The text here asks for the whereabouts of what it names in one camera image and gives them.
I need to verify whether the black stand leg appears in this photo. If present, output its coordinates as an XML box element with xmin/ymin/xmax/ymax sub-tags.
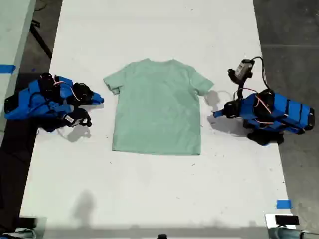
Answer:
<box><xmin>29</xmin><ymin>21</ymin><xmax>53</xmax><ymax>60</ymax></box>

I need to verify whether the pale grey side bench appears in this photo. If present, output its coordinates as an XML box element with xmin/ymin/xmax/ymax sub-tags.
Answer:
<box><xmin>0</xmin><ymin>0</ymin><xmax>37</xmax><ymax>147</ymax></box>

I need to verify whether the black camera cable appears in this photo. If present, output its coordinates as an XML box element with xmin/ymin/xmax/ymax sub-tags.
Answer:
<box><xmin>250</xmin><ymin>56</ymin><xmax>269</xmax><ymax>90</ymax></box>

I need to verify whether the pale green T-shirt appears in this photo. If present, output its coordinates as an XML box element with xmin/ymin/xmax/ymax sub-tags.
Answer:
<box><xmin>103</xmin><ymin>58</ymin><xmax>215</xmax><ymax>156</ymax></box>

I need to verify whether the small black box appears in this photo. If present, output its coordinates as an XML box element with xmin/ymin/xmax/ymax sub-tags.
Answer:
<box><xmin>18</xmin><ymin>217</ymin><xmax>38</xmax><ymax>229</ymax></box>

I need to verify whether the black box on white card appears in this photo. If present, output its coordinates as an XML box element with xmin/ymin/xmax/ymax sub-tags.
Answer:
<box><xmin>275</xmin><ymin>215</ymin><xmax>300</xmax><ymax>226</ymax></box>

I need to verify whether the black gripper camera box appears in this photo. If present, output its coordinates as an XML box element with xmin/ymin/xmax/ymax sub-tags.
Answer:
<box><xmin>61</xmin><ymin>108</ymin><xmax>93</xmax><ymax>129</ymax></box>
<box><xmin>227</xmin><ymin>59</ymin><xmax>254</xmax><ymax>83</ymax></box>

